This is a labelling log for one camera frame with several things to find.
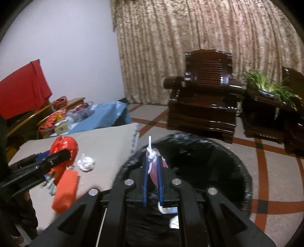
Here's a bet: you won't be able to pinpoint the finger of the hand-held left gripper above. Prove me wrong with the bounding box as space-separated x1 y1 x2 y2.
0 149 72 198
8 151 52 174

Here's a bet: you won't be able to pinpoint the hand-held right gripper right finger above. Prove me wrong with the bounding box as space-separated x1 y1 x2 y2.
158 157 276 247

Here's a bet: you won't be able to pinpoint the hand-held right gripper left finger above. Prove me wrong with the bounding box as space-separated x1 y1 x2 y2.
28 157 149 247

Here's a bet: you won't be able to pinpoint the pink plastic bag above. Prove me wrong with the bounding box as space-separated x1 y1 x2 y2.
145 136 169 188

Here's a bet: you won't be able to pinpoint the red plastic bag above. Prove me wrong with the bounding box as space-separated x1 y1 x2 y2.
49 136 79 188

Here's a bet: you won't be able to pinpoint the white blue packet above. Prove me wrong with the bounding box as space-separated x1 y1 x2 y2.
158 202 178 215

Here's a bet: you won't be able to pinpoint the white paper ball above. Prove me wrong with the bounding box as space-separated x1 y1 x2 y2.
77 153 96 172

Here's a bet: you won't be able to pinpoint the pale green glove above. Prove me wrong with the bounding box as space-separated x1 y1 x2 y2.
40 173 58 196

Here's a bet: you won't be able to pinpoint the orange sponge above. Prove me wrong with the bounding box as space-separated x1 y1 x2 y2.
52 169 80 213

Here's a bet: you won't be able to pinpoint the white tissue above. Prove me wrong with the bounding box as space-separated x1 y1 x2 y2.
169 215 180 230

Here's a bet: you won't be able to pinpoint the bin with black liner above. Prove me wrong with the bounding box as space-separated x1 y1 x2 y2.
112 133 253 247

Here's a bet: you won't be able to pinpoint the person's left forearm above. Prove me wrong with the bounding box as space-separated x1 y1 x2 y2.
0 190 39 241

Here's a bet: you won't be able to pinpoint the small white box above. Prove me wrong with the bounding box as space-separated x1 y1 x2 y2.
54 120 70 135

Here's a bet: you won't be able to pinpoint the red snack packets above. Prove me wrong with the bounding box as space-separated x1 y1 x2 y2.
39 112 67 132

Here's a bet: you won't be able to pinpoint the grey tablecloth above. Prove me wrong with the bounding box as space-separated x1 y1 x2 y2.
8 122 141 238

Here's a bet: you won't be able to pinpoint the clear plastic bag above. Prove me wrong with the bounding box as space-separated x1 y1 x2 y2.
68 102 95 122

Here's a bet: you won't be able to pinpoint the red basket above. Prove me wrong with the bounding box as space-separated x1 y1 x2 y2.
53 96 68 110

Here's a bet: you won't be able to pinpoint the blue tablecloth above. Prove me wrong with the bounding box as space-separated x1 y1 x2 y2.
45 101 131 139

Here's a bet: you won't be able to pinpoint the red cloth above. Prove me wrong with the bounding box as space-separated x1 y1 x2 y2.
0 60 53 120

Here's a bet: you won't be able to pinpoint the dark wooden side table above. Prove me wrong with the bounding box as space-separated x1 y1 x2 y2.
242 82 300 144

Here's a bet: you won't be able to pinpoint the green potted plant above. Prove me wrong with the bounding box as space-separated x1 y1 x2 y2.
240 69 300 119

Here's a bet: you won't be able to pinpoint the beige patterned curtain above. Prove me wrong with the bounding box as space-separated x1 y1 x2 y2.
110 0 304 110

